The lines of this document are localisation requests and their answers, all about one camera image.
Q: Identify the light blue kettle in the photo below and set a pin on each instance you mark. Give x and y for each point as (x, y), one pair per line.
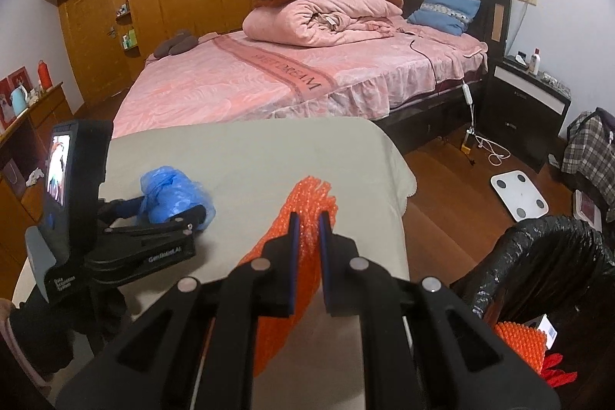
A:
(19, 101)

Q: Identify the large orange bubble wrap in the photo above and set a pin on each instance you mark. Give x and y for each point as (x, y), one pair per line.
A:
(307, 208)

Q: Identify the purple cloth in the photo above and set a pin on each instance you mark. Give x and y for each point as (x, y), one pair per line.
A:
(606, 118)

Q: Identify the wooden sideboard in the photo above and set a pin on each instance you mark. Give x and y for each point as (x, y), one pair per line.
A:
(43, 107)

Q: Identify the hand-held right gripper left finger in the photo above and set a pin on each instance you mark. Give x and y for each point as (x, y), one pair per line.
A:
(294, 266)

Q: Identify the white cloth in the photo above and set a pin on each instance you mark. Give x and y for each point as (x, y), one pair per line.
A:
(34, 177)

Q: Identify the white scale with red top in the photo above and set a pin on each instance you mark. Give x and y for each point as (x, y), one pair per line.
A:
(587, 208)

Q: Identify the person's left forearm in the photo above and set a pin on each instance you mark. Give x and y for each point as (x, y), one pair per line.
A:
(43, 333)

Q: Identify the plaid cloth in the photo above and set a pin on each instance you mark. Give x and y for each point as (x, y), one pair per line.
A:
(588, 146)

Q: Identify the blue plastic bag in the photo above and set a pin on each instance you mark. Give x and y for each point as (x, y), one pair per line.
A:
(173, 194)

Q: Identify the dark nightstand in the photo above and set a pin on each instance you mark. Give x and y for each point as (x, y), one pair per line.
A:
(519, 122)

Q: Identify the folded pink quilt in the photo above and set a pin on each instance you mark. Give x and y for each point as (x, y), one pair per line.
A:
(298, 21)

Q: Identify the bed with pink sheet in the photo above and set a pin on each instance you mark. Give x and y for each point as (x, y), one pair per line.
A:
(216, 83)

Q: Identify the white bathroom scale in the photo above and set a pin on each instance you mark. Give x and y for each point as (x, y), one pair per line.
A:
(519, 196)

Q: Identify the beige cloth-covered table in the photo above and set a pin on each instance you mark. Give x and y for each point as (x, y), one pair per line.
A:
(250, 155)

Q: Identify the white bottle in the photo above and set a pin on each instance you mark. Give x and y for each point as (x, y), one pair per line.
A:
(534, 63)

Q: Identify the green box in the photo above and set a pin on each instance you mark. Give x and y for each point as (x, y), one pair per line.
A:
(129, 39)

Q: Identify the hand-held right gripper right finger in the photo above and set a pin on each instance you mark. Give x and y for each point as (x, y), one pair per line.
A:
(324, 266)

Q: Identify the red photo frame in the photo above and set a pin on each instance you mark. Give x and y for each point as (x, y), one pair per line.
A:
(19, 76)
(5, 107)

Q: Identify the red thermos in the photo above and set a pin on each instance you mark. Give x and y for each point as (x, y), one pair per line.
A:
(44, 76)

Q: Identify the blue pillow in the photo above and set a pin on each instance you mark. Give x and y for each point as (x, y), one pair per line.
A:
(442, 9)

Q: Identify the grey dish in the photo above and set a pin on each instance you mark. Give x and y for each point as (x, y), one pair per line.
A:
(521, 56)

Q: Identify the white cardboard box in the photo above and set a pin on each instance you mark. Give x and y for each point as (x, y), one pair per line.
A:
(547, 330)

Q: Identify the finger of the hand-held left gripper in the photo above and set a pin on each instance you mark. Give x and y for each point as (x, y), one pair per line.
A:
(163, 225)
(120, 204)

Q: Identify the black-lined trash bin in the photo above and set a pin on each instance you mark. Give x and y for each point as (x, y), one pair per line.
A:
(538, 256)

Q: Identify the grey plush slippers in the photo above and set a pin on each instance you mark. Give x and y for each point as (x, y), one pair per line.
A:
(175, 45)

